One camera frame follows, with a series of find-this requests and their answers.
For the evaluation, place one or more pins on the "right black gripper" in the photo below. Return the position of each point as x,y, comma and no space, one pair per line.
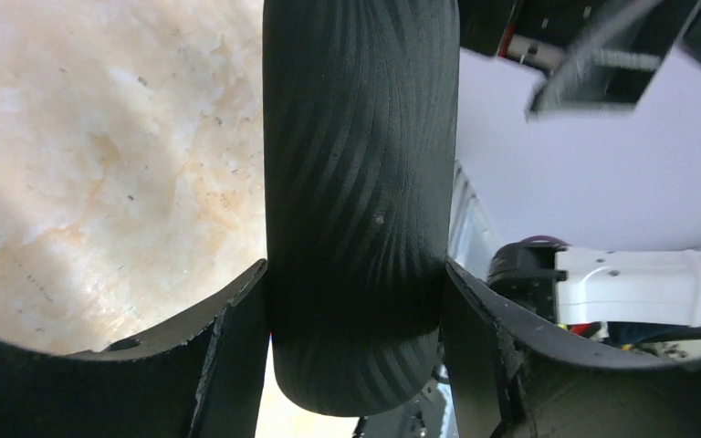
594,54

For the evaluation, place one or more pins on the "black glasses case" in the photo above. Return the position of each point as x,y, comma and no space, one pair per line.
359,111

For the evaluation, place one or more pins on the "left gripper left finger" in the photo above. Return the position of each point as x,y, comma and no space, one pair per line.
197,374

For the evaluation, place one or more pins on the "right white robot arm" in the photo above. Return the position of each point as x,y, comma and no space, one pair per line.
578,162

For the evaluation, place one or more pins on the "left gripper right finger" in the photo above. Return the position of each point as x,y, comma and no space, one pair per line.
514,374

